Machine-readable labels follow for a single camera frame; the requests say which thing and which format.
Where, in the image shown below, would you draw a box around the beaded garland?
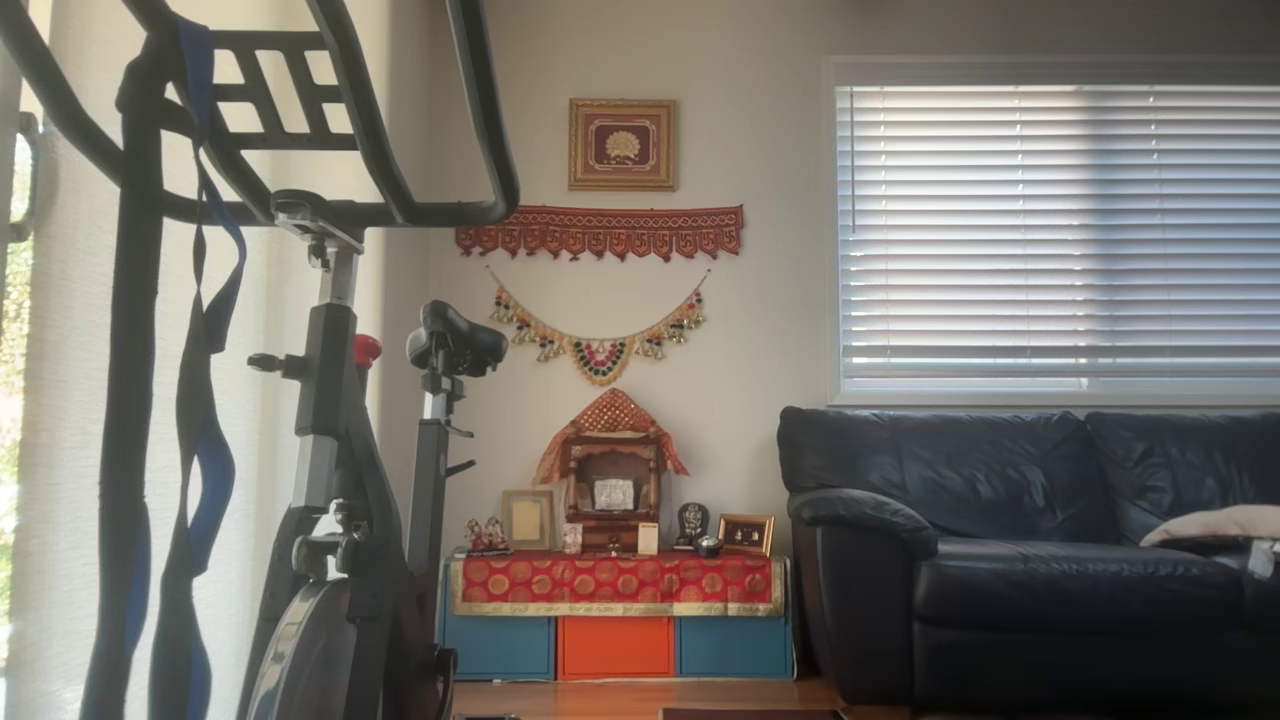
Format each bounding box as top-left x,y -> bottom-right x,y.
485,265 -> 713,388

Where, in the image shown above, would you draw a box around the wooden shrine with canopy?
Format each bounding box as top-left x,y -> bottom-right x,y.
532,388 -> 691,556

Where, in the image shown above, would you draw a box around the red gold patterned cloth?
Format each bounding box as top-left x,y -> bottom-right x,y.
448,553 -> 787,617

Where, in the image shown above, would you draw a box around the small figurines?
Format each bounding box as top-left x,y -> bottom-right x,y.
463,517 -> 513,556

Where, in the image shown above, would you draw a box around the blue and orange cabinet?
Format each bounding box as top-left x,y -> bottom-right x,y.
438,558 -> 796,683

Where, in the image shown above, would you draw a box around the black exercise bike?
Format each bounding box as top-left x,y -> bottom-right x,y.
0,0 -> 521,720

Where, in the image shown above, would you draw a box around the sheer white curtain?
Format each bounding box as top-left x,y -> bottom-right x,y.
20,0 -> 391,720

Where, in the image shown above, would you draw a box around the black leather sofa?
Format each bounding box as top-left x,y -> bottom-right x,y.
777,405 -> 1280,716

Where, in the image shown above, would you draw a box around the white window blind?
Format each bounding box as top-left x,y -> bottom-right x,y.
828,58 -> 1280,406

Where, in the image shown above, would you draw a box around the beige cushion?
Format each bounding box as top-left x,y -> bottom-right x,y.
1140,504 -> 1280,549

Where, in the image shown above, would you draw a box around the red embroidered wall hanging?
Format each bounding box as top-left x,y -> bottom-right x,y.
455,204 -> 746,264

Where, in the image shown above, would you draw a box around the pale picture frame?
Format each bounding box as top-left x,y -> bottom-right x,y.
500,488 -> 556,552

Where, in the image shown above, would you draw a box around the small gold picture frame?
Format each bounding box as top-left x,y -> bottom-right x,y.
717,513 -> 776,558

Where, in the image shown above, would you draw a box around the gold framed wall picture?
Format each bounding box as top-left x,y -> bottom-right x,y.
568,97 -> 679,193

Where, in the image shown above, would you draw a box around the blue black strap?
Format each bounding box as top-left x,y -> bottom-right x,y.
80,40 -> 166,720
150,15 -> 249,720

